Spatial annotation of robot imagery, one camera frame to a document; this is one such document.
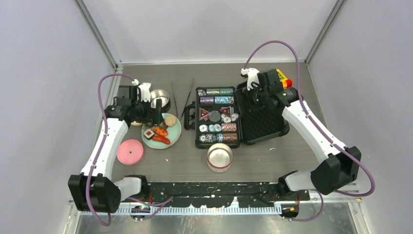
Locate round bread bun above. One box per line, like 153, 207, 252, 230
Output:
164, 115, 177, 127

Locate black metal tongs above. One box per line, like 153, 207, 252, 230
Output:
172, 77, 195, 121

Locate sushi roll red centre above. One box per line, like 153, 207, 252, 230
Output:
143, 129, 155, 140

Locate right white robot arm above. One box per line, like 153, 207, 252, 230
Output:
237, 68, 361, 200

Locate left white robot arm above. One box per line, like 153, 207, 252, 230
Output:
68, 83, 162, 214

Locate white red steel lunch box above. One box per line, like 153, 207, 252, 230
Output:
206, 143, 233, 173

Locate steel bowl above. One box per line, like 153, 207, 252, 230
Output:
150, 89, 171, 113

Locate beige round lid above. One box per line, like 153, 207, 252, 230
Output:
131, 121, 143, 127

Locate yellow red emergency stop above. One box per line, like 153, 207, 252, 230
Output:
276, 69, 293, 89

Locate light green plate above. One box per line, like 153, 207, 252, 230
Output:
141, 113, 182, 150

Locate red sausage toy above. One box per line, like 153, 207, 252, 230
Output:
152, 136, 170, 145

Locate pink round lid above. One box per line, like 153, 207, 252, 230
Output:
117, 139, 144, 165

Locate black poker chip case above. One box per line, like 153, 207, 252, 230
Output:
184, 83, 290, 149

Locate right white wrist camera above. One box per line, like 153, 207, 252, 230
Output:
241, 68, 260, 91

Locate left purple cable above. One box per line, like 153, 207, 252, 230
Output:
85, 73, 174, 227

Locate purple cable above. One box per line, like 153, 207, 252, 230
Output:
85, 73, 174, 227
244, 40, 376, 222

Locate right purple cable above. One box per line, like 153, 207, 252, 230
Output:
244, 40, 376, 222

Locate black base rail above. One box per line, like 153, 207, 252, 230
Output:
131, 182, 310, 208

